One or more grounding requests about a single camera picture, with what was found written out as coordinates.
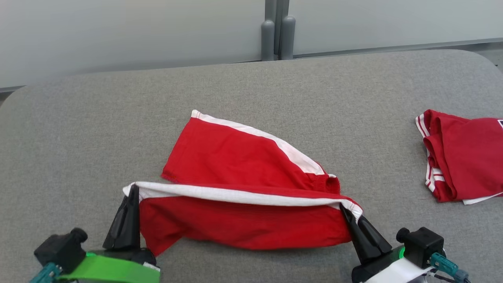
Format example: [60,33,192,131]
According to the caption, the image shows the red shorts with white panels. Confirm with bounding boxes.
[123,110,363,257]

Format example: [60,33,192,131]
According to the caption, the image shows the grey partition upright frame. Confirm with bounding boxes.
[264,0,290,60]

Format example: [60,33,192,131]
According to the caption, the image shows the red jersey with white trim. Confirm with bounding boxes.
[415,109,503,206]

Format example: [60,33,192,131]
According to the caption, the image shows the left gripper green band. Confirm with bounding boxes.
[59,184,161,283]

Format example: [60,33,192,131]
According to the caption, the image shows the grey cylindrical partition foot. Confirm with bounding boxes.
[261,20,275,62]
[279,15,296,61]

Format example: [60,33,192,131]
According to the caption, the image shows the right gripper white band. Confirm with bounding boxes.
[340,204,433,283]

